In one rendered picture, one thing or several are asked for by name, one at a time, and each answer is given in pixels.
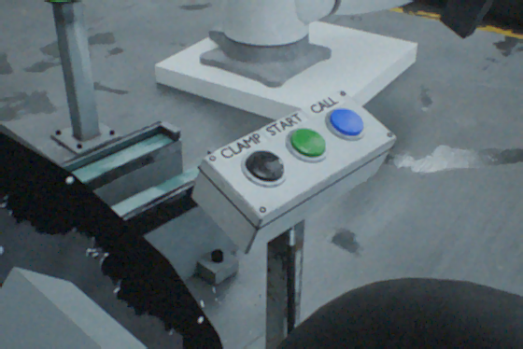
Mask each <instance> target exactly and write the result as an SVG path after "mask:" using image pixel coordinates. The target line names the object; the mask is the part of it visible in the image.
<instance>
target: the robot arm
mask: <svg viewBox="0 0 523 349"><path fill-rule="evenodd" d="M413 1H414V0H220V7H221V15H222V19H223V27H213V28H210V30H209V32H208V38H209V39H210V40H212V41H213V42H214V43H216V44H218V45H219V47H218V48H216V49H210V50H208V51H205V52H203V53H202V54H201V55H199V61H200V64H201V65H203V66H213V67H217V68H218V69H221V70H224V71H226V72H231V73H234V74H236V75H239V76H240V77H247V78H250V79H252V80H255V81H257V82H260V83H262V85H264V86H265V87H267V88H280V87H282V86H283V85H284V82H286V81H287V80H289V79H290V78H291V77H295V76H296V75H298V74H300V73H301V72H303V71H305V70H306V69H307V68H309V67H311V66H314V65H315V64H317V63H319V62H321V61H327V60H329V59H330V58H331V57H332V50H331V49H330V48H328V47H325V46H322V45H315V44H312V43H310V42H309V23H312V22H315V21H317V20H318V19H320V18H323V17H325V16H330V15H350V14H360V13H372V12H376V11H381V10H386V9H389V8H393V7H400V6H402V5H405V4H407V3H411V2H413ZM493 1H494V0H449V2H448V3H447V4H446V6H445V10H444V11H443V13H442V14H441V18H440V19H439V20H440V22H441V23H442V24H444V25H446V27H447V28H449V29H450V30H451V31H453V32H454V33H455V34H457V35H458V36H460V37H461V38H462V39H465V38H467V37H468V36H469V35H473V33H474V31H475V30H476V29H477V27H478V24H479V23H480V22H481V20H482V19H484V15H485V14H486V13H487V12H488V9H489V7H490V5H491V4H492V3H493Z"/></svg>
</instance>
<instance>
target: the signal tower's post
mask: <svg viewBox="0 0 523 349"><path fill-rule="evenodd" d="M43 1H44V2H50V3H51V5H52V10H53V15H54V19H55V30H56V35H57V40H58V45H59V50H60V59H61V65H62V69H63V74H64V83H65V93H66V99H67V103H68V108H69V113H70V118H71V126H70V127H67V128H65V129H63V130H61V131H60V130H57V131H55V133H52V134H51V135H50V137H52V138H54V140H56V141H58V142H59V143H61V144H63V145H64V146H65V147H67V148H70V149H71V150H72V151H73V152H75V153H77V154H78V155H79V154H81V153H85V152H87V151H88V150H91V149H93V148H94V147H99V146H101V145H103V144H104V143H109V142H110V141H113V140H114V139H116V138H118V137H120V134H119V133H117V132H114V131H113V130H111V129H109V127H107V126H105V125H104V124H102V123H101V122H99V121H98V110H97V104H96V99H95V93H94V86H93V81H92V64H91V58H90V53H89V46H88V35H87V29H86V23H85V18H84V12H83V6H82V0H68V1H51V0H43Z"/></svg>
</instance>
